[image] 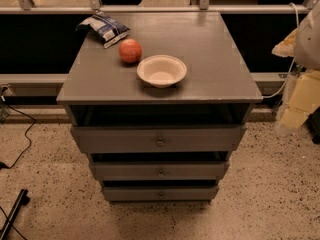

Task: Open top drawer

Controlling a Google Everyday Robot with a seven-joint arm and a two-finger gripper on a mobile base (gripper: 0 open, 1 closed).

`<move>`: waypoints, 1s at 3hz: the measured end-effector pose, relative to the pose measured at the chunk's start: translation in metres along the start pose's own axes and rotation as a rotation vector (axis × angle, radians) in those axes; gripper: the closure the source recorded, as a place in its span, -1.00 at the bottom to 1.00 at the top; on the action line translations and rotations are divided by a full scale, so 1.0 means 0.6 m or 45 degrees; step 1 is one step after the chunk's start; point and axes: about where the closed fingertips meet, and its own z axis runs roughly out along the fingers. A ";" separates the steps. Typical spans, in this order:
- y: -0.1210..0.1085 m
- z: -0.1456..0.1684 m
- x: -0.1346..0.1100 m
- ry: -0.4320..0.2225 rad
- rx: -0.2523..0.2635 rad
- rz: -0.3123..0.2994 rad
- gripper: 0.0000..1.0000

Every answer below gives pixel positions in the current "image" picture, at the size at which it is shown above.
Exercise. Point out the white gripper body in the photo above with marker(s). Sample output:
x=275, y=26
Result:
x=308, y=45

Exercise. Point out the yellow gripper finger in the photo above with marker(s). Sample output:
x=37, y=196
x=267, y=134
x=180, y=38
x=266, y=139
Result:
x=286, y=47

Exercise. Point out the grey top drawer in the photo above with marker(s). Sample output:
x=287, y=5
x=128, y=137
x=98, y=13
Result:
x=157, y=139

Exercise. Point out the grey drawer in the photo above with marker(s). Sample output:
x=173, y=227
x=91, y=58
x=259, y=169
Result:
x=159, y=194
x=145, y=171
x=157, y=139

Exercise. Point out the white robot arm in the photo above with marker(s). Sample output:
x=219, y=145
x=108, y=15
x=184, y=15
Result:
x=307, y=43

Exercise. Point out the grey middle drawer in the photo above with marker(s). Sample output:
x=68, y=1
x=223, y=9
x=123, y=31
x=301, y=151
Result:
x=145, y=171

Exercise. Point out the grey wooden drawer cabinet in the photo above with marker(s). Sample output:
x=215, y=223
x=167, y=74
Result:
x=103, y=91

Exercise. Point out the grey bottom drawer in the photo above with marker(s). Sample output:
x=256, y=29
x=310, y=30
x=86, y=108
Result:
x=159, y=194

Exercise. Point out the white paper bowl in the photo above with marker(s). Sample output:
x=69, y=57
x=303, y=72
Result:
x=161, y=71

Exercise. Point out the red apple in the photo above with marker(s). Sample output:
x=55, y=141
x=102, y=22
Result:
x=130, y=51

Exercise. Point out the blue white chip bag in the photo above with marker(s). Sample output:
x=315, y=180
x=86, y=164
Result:
x=109, y=30

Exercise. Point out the black metal bar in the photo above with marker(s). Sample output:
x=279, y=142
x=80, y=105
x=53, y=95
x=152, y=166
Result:
x=21, y=200

